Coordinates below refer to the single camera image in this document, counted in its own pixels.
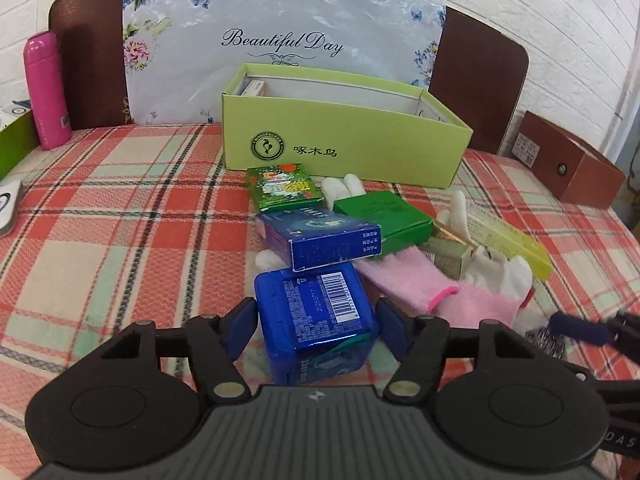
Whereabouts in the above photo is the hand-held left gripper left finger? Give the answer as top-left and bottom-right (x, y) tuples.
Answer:
(98, 298), (259, 406)

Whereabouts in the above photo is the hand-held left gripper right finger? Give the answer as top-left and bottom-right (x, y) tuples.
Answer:
(375, 298), (540, 406)

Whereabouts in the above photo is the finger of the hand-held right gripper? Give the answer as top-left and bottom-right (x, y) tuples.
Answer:
(550, 312), (616, 346)
(602, 309), (640, 357)

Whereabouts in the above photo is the white pink glove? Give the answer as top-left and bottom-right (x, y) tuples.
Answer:
(435, 191), (535, 334)
(256, 174), (460, 314)

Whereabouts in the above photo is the shiny blue packet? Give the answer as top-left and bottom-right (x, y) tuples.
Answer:
(254, 266), (375, 387)

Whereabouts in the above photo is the pale green small box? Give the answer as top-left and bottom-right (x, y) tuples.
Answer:
(420, 235), (474, 281)

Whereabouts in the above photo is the yellow clear plastic box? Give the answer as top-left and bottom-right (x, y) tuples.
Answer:
(467, 205), (554, 281)

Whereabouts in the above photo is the dark blue carton box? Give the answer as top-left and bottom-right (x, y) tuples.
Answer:
(257, 208), (384, 272)

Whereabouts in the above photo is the dark green box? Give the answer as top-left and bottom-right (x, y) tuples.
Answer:
(332, 191), (435, 260)

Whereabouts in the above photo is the green printed flower box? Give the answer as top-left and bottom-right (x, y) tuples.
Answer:
(245, 163), (325, 214)

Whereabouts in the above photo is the lime green cardboard box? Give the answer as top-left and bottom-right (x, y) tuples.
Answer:
(221, 63), (474, 190)

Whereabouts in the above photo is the steel wool scrubber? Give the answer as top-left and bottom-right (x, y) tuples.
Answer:
(522, 327), (569, 361)

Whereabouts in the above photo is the red plaid blanket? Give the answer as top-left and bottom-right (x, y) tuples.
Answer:
(0, 122), (640, 480)

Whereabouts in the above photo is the brown cardboard box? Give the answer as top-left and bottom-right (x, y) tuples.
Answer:
(510, 110), (627, 210)

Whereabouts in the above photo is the white device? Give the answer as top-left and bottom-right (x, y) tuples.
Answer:
(0, 180), (29, 239)

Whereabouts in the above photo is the green white cardboard box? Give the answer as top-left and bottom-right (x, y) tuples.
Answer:
(0, 101), (39, 179)

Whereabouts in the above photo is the pink bottle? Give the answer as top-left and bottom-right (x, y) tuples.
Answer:
(24, 31), (73, 151)

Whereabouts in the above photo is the brown wooden headboard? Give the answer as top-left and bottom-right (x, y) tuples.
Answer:
(47, 0), (530, 156)

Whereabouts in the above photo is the floral printed plastic bag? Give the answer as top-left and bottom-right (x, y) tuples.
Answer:
(122, 0), (447, 126)

